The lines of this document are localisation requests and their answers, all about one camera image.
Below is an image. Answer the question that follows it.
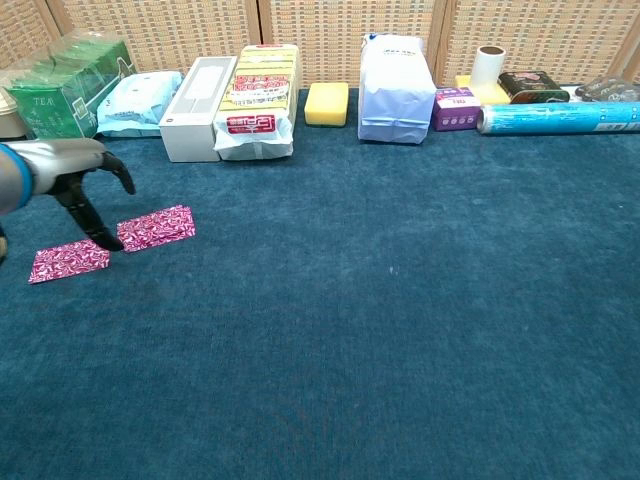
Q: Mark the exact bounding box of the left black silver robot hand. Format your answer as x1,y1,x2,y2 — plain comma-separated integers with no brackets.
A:
23,137,137,252

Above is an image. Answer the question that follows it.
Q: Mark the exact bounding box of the green tea bag box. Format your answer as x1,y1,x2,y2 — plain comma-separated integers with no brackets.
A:
4,30,137,142

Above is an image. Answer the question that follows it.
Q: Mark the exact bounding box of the beige lunch box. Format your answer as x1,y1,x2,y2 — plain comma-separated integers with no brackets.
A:
0,88,29,140

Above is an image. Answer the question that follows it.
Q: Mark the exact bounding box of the light blue wet wipes pack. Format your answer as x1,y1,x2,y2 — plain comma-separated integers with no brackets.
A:
96,70,184,138

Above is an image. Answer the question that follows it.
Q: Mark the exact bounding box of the white power strip box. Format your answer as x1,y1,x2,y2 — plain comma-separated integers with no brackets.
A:
158,55,239,164

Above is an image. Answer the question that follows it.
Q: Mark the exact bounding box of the yellow sponge multipack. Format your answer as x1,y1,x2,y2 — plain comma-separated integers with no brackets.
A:
212,43,300,162

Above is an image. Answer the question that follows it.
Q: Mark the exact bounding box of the yellow sponge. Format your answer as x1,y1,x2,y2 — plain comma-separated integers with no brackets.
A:
304,82,350,128
453,74,511,106

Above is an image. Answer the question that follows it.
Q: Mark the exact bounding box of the rattan folding screen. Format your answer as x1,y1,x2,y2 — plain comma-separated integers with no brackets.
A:
0,0,640,91

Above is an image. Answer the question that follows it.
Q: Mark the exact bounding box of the white paper bag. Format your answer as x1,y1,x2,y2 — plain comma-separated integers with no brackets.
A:
357,32,437,145

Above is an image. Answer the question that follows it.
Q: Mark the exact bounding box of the blue felt table mat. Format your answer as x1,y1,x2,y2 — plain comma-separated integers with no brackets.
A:
0,87,640,480

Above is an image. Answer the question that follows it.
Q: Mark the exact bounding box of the small purple box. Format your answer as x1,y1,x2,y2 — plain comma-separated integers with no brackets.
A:
432,86,482,132

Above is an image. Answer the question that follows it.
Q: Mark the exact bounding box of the white paper roll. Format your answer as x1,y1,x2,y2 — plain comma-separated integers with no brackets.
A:
471,45,507,91

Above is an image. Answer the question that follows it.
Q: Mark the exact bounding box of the black tin can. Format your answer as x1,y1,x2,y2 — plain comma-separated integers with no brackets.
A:
497,70,571,105

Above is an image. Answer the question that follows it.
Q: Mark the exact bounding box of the blue cling film roll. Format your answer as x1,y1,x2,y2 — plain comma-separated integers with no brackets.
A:
475,101,640,137

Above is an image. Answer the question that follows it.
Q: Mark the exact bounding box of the dark wrapped packet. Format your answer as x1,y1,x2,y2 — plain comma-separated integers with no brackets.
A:
573,75,640,104

